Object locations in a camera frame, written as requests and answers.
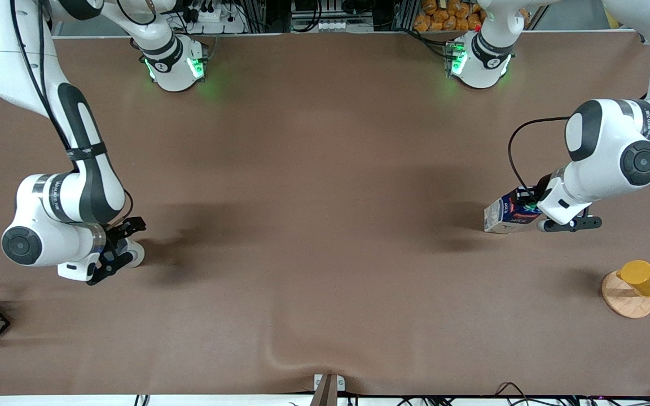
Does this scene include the black cable loop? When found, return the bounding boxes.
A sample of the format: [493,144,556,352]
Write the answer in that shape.
[494,382,535,406]

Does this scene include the brown post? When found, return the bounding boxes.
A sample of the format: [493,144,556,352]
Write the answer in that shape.
[309,374,339,406]

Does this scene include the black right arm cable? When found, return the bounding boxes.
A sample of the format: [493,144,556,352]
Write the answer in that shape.
[11,0,134,220]

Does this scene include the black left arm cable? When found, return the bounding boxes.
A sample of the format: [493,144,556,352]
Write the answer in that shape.
[508,117,571,195]

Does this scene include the wooden mug stand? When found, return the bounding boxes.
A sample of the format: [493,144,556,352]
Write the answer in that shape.
[601,271,650,319]

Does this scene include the yellow cup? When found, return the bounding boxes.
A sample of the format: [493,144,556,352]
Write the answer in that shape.
[617,260,650,298]

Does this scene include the small metal bracket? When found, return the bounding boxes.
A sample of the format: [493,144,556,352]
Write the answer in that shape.
[314,374,346,392]

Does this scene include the white power strip with plugs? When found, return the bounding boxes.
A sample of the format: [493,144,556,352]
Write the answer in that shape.
[181,0,247,33]

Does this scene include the blue white milk carton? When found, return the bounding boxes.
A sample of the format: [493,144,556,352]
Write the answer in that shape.
[484,189,543,235]

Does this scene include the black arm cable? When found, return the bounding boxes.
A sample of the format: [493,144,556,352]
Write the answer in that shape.
[508,117,571,195]
[11,0,134,220]

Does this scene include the pile of orange buns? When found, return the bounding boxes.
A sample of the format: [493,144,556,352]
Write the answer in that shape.
[414,0,485,32]

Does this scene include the long white power strip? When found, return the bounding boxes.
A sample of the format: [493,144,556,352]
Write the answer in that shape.
[291,20,374,33]

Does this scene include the grey cup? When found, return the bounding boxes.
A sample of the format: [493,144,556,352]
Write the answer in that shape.
[124,240,146,268]

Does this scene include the brown table cover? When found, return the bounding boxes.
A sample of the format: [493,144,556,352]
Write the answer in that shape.
[0,31,650,396]

